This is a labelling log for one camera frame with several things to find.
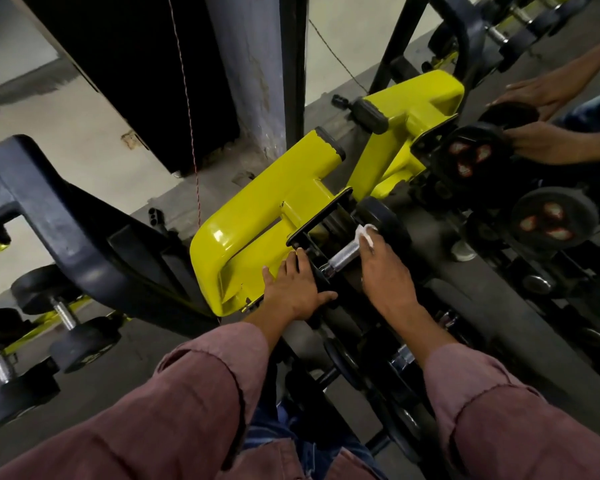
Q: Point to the person's left forearm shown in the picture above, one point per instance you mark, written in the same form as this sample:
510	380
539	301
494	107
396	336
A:
180	409

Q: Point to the white cleaning cloth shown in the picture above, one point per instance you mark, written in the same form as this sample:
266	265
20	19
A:
365	232

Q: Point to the small white round object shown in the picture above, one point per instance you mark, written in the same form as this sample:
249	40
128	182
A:
462	250

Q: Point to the person's right hand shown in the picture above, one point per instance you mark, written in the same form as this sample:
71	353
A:
387	282

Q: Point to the row of ribbed plate dumbbells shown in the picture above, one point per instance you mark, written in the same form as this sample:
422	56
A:
345	359

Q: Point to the person's left hand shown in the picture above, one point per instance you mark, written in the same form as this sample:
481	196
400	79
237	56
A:
295	292

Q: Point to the person's blue jeans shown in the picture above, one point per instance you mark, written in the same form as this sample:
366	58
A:
265	424

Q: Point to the grey concrete pillar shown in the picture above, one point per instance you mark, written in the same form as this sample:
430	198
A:
245	59

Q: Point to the black wall panel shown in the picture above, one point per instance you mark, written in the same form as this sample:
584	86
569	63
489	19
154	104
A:
120	59

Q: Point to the black metal post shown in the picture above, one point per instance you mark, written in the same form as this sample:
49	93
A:
294	54

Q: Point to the black yellow dumbbell rack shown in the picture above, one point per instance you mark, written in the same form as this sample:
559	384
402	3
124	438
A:
260	219

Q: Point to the person's right forearm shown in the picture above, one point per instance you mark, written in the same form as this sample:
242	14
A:
520	424

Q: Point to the black dumbbell pale logo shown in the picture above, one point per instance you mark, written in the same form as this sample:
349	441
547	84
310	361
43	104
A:
85	344
17	402

